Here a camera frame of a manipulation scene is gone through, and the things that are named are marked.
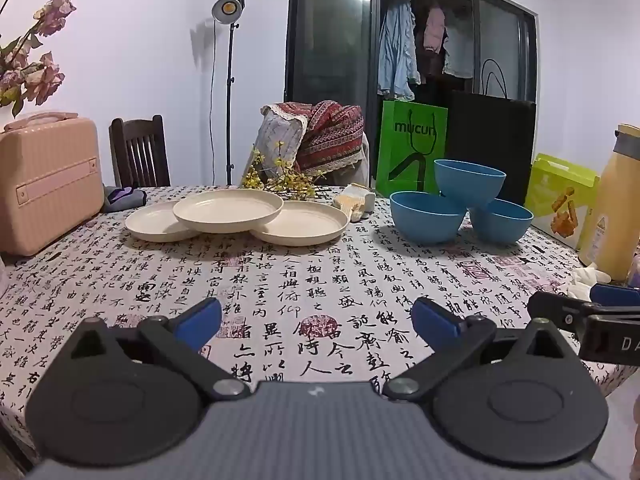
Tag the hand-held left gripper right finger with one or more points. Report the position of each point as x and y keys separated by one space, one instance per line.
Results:
x=434 y=325

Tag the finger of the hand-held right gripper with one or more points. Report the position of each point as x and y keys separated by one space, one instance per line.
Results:
x=557 y=312
x=615 y=294

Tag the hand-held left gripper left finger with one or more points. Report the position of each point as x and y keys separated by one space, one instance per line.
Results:
x=197 y=325

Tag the blue bowl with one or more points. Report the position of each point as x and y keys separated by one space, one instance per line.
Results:
x=505 y=225
x=425 y=220
x=470 y=180

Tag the cream round plate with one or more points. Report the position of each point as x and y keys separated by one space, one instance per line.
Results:
x=305 y=225
x=225 y=207
x=145 y=225

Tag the white cloth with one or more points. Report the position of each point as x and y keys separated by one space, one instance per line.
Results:
x=590 y=280

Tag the yellow bottle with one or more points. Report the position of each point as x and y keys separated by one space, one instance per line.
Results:
x=617 y=210

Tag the yellow-green snack box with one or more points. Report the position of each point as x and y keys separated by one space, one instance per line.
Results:
x=560 y=200

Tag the calligraphy print tablecloth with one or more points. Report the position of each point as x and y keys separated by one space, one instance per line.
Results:
x=300 y=270

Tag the grey and purple cloth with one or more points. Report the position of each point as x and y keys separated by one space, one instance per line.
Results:
x=122 y=199

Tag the white and yellow work glove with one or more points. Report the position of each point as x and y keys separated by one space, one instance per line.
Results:
x=352 y=200

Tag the yellow flower branch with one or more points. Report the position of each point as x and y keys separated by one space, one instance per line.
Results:
x=280 y=182

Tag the green paper bag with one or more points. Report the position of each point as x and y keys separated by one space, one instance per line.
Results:
x=412 y=145

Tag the dark wooden chair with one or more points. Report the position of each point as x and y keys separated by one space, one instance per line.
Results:
x=137 y=152

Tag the black paper bag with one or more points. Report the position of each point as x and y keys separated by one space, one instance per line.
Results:
x=490 y=130

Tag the pink ribbed suitcase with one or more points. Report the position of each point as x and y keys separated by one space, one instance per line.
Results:
x=45 y=185

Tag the grey quilted cushion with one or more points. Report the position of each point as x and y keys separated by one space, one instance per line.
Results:
x=280 y=135

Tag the red patterned blanket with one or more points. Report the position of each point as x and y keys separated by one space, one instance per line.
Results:
x=332 y=135

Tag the white hanging garment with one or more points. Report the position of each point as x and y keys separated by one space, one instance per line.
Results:
x=457 y=55

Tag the light blue hanging shirt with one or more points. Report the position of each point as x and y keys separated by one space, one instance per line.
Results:
x=395 y=50

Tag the pink artificial flowers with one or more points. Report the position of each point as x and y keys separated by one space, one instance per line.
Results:
x=45 y=80

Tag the pink hanging garment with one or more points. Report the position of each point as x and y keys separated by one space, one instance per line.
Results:
x=435 y=30

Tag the black framed sliding glass door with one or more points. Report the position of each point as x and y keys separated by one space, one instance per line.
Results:
x=330 y=35

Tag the studio light on stand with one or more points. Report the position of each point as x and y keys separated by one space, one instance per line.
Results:
x=227 y=7

